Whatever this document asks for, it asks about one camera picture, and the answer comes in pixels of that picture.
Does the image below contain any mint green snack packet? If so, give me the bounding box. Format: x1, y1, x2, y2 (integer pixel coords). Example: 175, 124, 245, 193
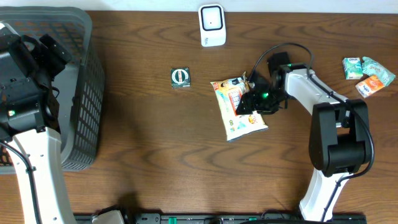
362, 57, 396, 86

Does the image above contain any dark round-label can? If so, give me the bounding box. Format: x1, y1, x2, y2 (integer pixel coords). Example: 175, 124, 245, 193
170, 67, 191, 88

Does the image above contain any teal small tissue pack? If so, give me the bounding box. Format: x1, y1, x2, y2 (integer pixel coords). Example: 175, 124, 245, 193
342, 57, 363, 80

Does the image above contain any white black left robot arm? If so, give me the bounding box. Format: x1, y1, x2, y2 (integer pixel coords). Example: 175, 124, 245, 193
1, 24, 124, 223

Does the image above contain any orange small snack pack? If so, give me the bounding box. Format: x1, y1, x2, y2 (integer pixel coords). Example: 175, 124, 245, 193
355, 75, 385, 98

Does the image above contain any dark grey plastic basket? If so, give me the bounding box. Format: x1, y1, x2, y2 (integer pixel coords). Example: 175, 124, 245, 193
1, 6, 105, 172

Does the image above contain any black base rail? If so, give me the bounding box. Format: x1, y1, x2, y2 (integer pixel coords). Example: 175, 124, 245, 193
74, 212, 367, 224

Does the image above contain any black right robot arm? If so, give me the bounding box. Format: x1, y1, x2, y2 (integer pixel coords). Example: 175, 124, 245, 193
236, 63, 374, 222

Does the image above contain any orange wet wipes pack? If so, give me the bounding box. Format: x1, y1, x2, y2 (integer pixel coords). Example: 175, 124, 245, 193
211, 72, 269, 141

